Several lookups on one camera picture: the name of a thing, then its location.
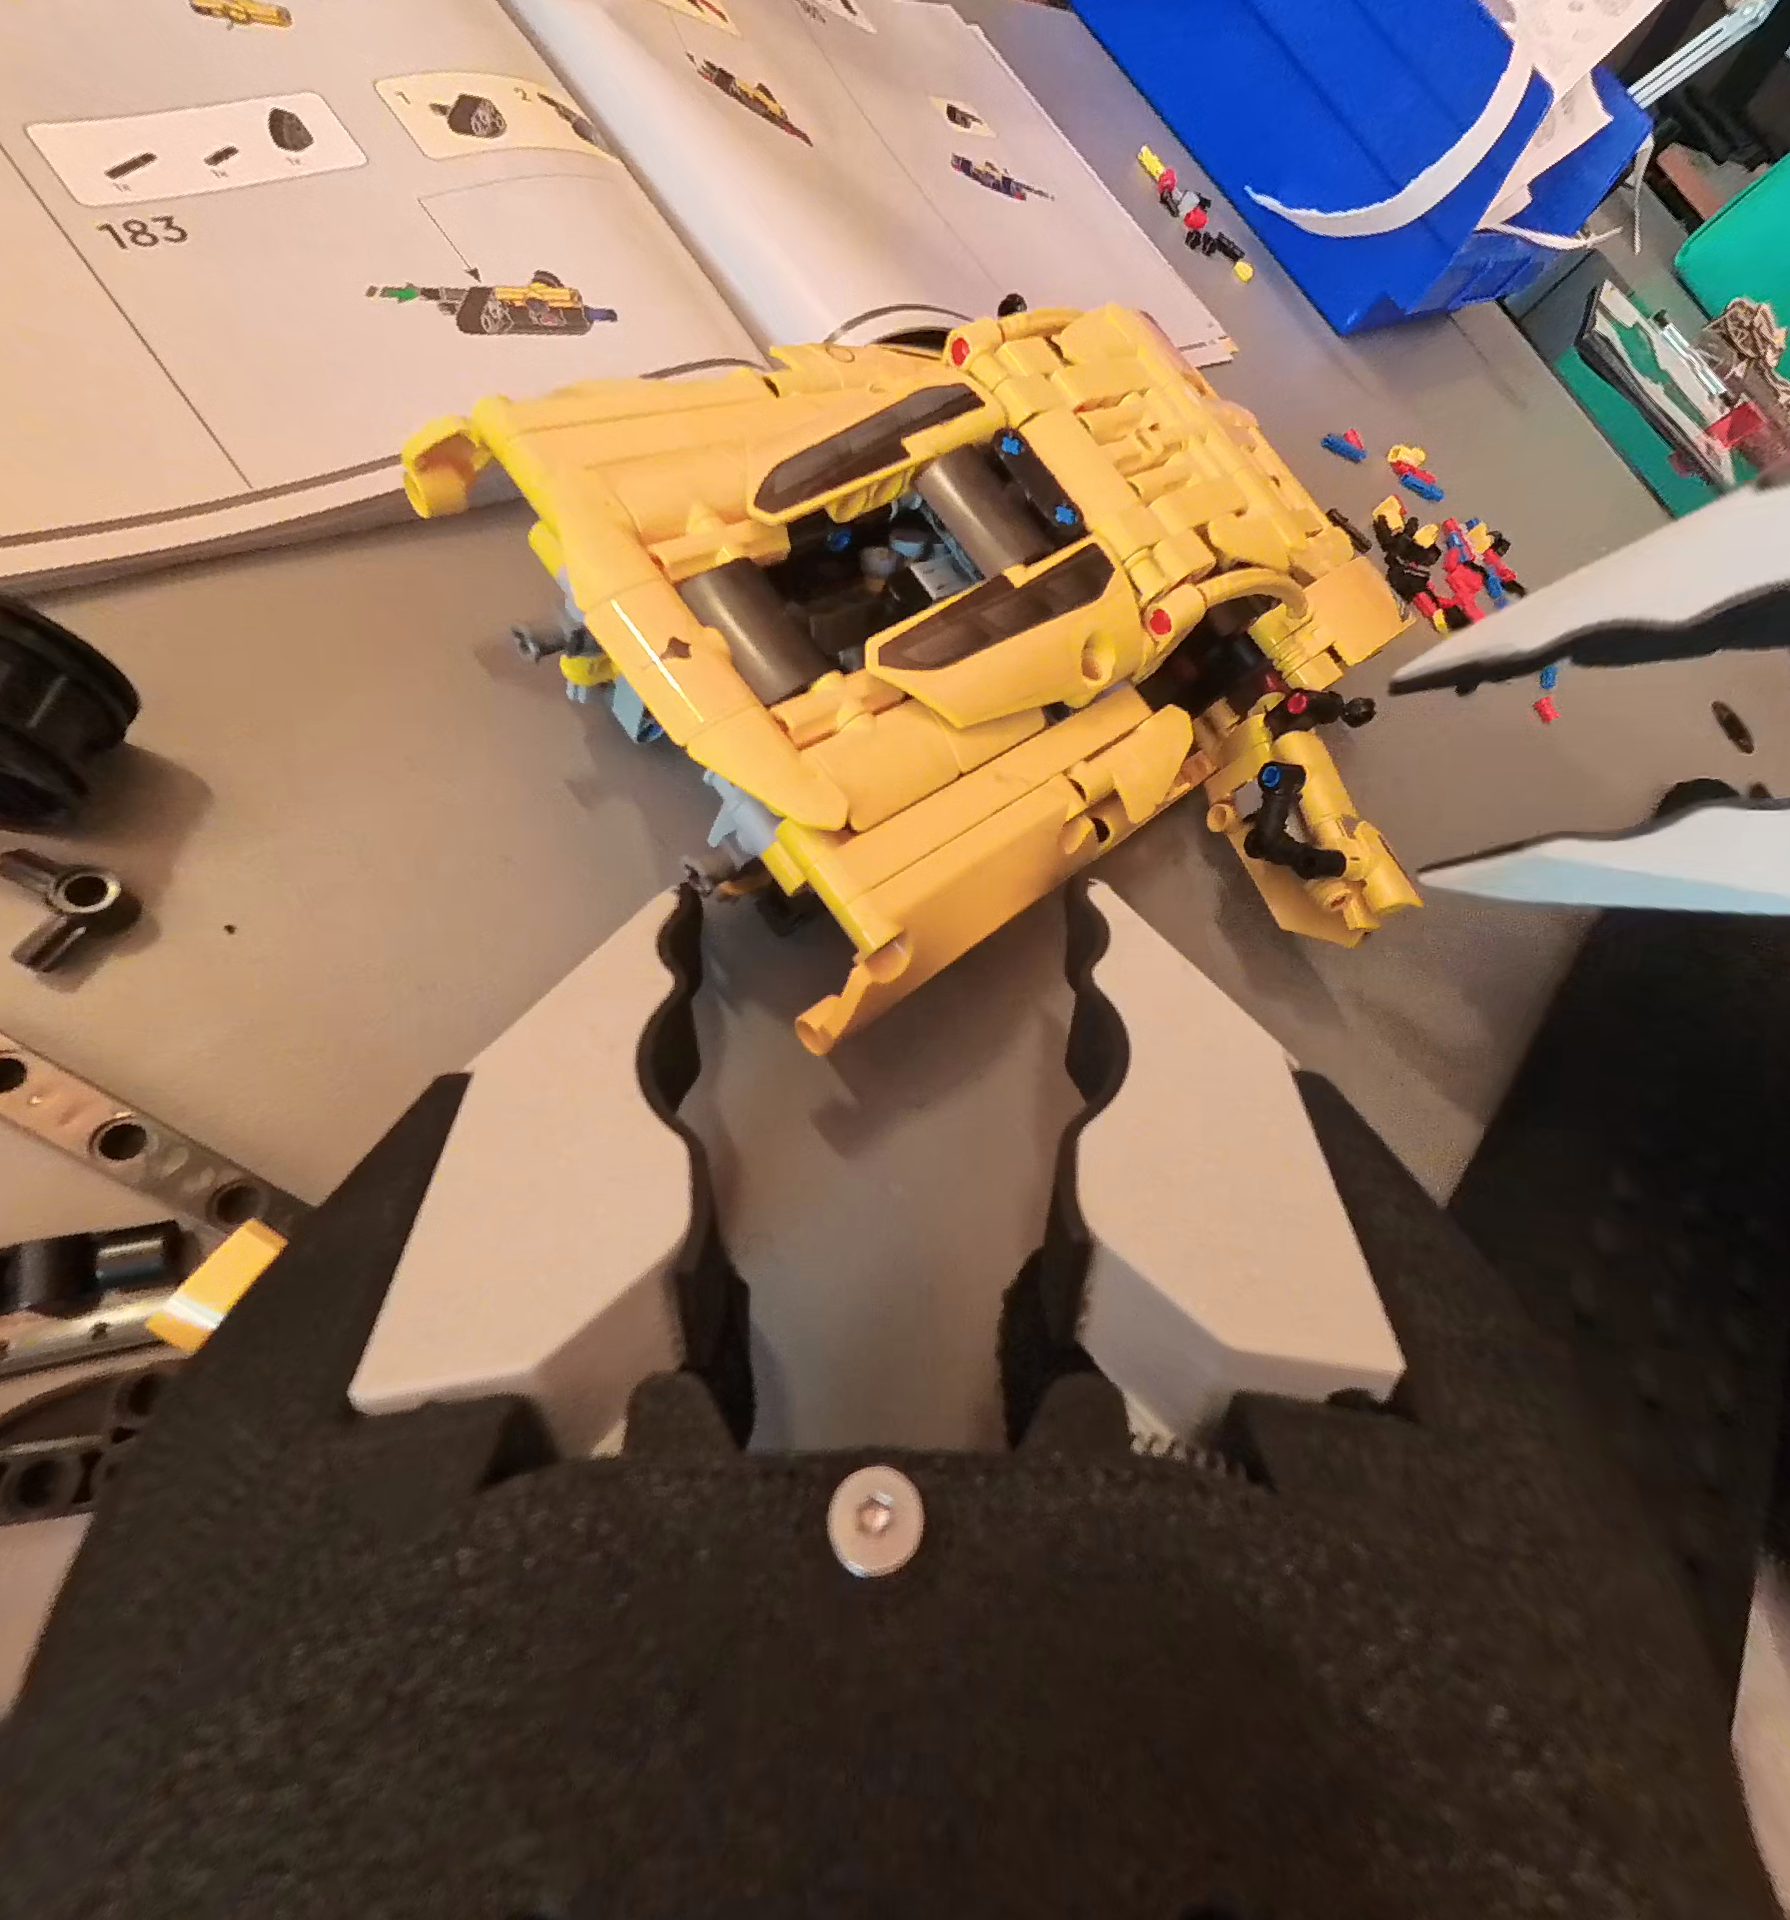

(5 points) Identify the pile of red blue pins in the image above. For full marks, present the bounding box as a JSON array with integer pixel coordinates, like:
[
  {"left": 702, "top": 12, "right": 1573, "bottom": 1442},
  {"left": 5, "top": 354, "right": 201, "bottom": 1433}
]
[{"left": 1321, "top": 428, "right": 1564, "bottom": 726}]

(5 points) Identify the pile of black yellow bricks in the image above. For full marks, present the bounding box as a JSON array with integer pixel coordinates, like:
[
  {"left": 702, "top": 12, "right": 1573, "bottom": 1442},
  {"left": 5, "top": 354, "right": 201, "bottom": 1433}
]
[{"left": 0, "top": 848, "right": 297, "bottom": 1533}]

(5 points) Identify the cluster of red black pins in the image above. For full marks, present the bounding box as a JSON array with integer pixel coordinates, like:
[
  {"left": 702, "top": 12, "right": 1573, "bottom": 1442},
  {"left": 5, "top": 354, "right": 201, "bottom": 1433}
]
[{"left": 1134, "top": 145, "right": 1259, "bottom": 285}]

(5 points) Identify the building instruction booklet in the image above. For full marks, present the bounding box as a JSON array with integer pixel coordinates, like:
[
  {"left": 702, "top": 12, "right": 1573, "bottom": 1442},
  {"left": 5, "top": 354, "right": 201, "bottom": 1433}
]
[{"left": 0, "top": 0, "right": 1239, "bottom": 591}]

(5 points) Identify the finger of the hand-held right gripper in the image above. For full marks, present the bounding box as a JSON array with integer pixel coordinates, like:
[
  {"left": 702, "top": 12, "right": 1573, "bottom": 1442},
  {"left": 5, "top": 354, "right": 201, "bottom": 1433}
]
[
  {"left": 1413, "top": 778, "right": 1790, "bottom": 921},
  {"left": 1387, "top": 458, "right": 1790, "bottom": 700}
]

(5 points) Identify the green container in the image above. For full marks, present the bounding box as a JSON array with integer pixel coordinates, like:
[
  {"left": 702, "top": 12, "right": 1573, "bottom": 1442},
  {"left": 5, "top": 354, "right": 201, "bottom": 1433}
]
[{"left": 1556, "top": 135, "right": 1790, "bottom": 490}]

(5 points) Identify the black toy wheel rim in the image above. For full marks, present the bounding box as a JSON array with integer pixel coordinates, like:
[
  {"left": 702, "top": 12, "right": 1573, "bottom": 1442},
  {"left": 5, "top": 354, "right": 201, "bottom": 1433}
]
[{"left": 0, "top": 569, "right": 142, "bottom": 830}]

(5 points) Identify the yellow toy brick car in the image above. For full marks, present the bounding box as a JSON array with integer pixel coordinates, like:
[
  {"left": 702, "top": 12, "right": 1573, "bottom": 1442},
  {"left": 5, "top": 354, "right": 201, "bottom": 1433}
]
[{"left": 400, "top": 303, "right": 1425, "bottom": 1056}]

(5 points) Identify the grey desk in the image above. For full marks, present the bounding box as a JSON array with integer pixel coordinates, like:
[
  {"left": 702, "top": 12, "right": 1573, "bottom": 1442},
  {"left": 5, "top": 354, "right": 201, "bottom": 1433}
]
[{"left": 0, "top": 0, "right": 1790, "bottom": 1849}]

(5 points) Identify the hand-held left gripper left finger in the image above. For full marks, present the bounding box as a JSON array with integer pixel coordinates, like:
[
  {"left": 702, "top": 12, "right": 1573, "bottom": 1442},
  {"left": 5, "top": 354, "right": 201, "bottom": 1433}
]
[{"left": 346, "top": 885, "right": 756, "bottom": 1450}]

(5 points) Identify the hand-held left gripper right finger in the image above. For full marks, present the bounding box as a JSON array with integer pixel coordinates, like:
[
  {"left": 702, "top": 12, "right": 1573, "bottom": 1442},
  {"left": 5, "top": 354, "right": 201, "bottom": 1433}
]
[{"left": 1004, "top": 878, "right": 1407, "bottom": 1450}]

